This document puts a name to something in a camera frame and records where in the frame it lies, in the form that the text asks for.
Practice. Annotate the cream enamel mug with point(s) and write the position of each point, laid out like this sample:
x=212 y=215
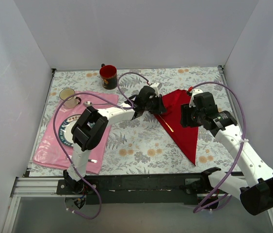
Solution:
x=71 y=101

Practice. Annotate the silver fork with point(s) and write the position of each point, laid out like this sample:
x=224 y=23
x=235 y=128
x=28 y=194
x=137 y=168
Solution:
x=89 y=160

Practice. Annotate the aluminium frame rail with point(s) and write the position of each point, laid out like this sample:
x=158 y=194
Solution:
x=36 y=208

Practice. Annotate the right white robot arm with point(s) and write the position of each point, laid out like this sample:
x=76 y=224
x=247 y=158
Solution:
x=256 y=191

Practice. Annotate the floral tablecloth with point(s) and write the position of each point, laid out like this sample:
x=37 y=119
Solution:
x=143 y=146

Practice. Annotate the gold fork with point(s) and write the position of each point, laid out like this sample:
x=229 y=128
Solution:
x=169 y=127

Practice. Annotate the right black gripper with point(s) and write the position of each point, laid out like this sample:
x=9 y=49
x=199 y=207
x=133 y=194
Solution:
x=185 y=115

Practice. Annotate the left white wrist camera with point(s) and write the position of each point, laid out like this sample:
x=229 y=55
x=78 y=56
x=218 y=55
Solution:
x=156 y=87

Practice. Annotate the white plate teal rim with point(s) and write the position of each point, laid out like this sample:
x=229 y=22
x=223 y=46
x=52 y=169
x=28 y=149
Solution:
x=64 y=132

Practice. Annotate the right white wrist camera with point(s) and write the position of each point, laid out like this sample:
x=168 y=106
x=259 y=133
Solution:
x=192 y=93

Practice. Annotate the black mounting base plate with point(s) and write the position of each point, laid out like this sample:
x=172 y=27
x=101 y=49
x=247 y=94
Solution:
x=186 y=188

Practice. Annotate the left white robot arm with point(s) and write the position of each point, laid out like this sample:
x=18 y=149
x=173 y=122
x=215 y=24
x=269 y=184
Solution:
x=89 y=129

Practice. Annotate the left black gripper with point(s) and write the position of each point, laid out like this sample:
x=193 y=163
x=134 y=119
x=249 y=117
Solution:
x=157 y=107

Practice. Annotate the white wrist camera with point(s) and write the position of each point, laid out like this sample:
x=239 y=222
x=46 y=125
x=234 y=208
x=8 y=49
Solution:
x=192 y=93
x=156 y=87

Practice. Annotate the black red mug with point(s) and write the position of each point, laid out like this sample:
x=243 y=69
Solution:
x=108 y=74

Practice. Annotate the silver spoon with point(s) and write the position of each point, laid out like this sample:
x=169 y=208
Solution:
x=89 y=103

